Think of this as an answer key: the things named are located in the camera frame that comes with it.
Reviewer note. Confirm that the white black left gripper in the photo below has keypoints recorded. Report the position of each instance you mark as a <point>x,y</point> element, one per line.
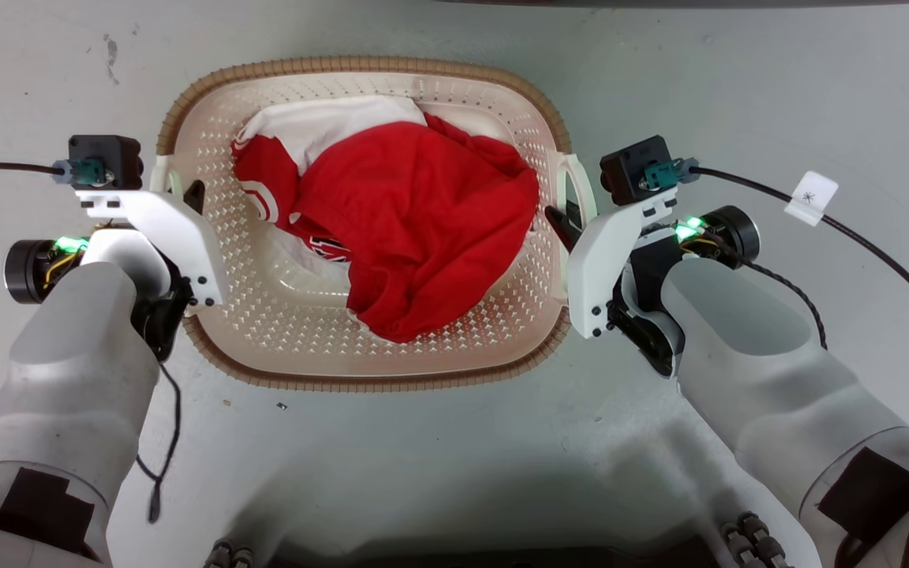
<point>178,237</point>

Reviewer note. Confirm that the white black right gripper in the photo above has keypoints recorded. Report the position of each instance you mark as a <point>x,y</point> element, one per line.
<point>592,268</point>

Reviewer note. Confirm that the cream laundry basket brown rim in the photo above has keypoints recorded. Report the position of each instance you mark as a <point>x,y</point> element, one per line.
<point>289,315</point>

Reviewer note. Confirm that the dark robot base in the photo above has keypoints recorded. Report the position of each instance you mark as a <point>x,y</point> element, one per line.
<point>486,558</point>

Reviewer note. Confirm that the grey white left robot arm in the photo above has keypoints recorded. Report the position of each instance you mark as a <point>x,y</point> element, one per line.
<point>68,379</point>

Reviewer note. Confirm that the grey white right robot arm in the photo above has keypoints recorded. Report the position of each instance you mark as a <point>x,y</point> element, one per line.
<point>770,379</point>

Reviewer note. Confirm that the red shirt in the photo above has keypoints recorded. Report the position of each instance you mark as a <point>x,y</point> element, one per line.
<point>423,221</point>

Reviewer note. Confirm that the white and red jersey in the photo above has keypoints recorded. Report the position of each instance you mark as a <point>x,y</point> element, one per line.
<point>320,126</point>

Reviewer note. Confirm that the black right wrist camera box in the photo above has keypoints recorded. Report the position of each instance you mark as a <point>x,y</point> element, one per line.
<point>632,170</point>

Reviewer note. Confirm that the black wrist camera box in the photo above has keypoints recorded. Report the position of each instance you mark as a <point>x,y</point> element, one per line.
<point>632,170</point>
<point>107,158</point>

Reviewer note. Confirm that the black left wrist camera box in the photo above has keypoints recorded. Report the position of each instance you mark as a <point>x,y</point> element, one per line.
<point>107,158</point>

